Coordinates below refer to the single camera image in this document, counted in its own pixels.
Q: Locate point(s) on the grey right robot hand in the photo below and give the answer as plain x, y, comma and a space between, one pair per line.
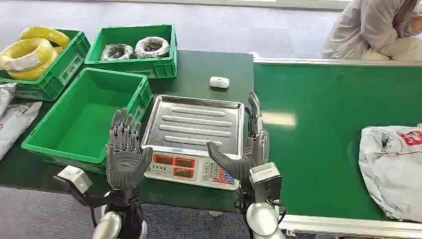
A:
242, 165

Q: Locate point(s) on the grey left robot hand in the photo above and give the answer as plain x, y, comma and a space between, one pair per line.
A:
125, 165

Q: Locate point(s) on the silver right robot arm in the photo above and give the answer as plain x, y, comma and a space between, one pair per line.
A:
262, 217

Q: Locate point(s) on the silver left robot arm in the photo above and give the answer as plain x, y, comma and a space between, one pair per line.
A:
110, 226

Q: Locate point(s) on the empty green plastic crate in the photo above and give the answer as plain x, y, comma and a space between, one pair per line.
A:
82, 125

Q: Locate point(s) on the electronic scale with steel pan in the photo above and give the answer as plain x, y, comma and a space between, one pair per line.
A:
194, 127

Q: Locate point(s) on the green conveyor belt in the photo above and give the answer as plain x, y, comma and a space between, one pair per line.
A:
316, 148

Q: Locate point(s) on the small white oval device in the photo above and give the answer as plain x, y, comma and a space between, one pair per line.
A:
219, 82

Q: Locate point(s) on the green crate with grey coils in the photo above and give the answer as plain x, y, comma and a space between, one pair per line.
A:
132, 67

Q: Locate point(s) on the green crate with yellow coils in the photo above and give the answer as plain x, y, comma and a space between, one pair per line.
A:
62, 72

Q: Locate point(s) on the grey plastic parcel bag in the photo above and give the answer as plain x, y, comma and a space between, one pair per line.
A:
13, 127

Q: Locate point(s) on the white plastic parcel bag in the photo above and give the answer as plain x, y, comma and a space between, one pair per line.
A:
5, 97

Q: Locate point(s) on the grey parcel with red print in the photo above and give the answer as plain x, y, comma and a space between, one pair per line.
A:
392, 175

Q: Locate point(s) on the person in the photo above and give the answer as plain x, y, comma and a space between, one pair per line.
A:
369, 29

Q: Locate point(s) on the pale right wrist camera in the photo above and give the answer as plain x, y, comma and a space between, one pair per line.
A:
265, 179

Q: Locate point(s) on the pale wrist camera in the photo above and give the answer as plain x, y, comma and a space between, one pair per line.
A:
265, 179
76, 178

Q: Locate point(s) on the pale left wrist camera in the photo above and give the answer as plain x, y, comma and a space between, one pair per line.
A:
76, 178

